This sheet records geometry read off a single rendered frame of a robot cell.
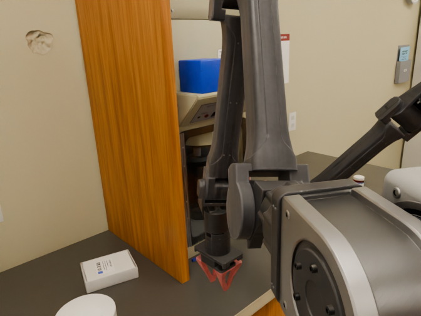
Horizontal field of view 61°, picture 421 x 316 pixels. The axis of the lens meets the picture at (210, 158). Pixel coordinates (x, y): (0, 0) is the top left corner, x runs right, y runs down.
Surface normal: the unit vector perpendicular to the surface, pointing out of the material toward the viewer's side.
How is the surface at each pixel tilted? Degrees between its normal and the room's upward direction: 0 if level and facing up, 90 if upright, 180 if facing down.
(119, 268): 0
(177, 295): 0
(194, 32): 90
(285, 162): 61
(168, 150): 90
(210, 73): 90
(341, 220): 0
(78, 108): 90
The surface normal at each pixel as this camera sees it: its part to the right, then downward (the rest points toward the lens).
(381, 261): 0.05, -0.68
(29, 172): 0.67, 0.20
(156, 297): -0.04, -0.95
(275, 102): 0.19, -0.22
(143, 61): -0.74, 0.23
